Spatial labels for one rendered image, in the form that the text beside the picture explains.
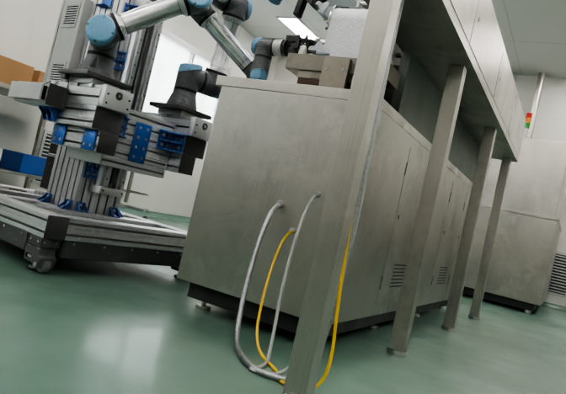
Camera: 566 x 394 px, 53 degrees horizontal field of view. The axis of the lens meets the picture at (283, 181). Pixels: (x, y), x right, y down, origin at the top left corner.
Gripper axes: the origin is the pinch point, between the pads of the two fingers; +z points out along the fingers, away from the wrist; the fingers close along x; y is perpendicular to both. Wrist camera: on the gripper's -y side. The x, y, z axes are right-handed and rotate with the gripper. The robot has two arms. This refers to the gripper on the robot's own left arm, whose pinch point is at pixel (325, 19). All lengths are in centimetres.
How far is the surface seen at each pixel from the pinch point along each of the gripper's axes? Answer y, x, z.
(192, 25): -134, 335, -342
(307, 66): -15.8, -24.3, 24.9
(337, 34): -0.4, -4.7, 12.1
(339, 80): -9.7, -26.4, 39.2
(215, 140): -60, -30, 24
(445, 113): 11, 9, 63
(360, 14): 11.4, -4.3, 12.3
